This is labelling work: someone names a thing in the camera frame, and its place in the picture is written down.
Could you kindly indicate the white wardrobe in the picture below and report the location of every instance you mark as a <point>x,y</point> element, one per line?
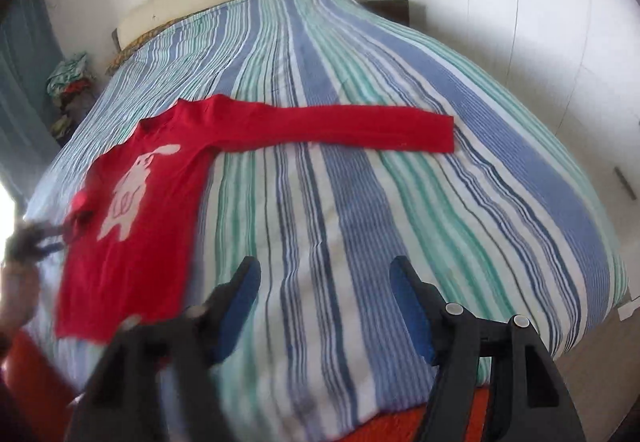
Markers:
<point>525,21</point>

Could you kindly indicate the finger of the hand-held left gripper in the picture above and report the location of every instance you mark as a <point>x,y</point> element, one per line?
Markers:
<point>47,249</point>
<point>47,227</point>

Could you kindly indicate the teal curtain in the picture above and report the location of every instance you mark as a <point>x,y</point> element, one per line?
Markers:
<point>27,71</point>

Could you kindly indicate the dark nightstand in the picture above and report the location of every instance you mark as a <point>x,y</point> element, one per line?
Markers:
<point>385,4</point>

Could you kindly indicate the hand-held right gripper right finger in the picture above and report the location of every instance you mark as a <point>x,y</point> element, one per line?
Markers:
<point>415,317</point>

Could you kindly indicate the person's orange clothing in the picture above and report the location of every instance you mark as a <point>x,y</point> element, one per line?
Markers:
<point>450,414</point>

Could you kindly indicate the patterned yellow pillow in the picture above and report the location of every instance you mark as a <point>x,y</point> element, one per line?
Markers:
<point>132,49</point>

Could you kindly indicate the person's left hand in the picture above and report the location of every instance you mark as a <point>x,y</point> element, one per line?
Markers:
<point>12,292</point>

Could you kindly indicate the blue green striped bedspread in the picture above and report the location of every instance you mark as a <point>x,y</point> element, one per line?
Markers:
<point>350,222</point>

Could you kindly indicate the red sweater with white print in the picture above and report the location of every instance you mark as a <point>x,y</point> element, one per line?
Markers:
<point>150,272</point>

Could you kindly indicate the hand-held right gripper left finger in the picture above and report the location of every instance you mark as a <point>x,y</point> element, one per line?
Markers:
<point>240,307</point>

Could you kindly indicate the pile of mixed clothes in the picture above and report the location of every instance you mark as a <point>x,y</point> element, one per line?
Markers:
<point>70,81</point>

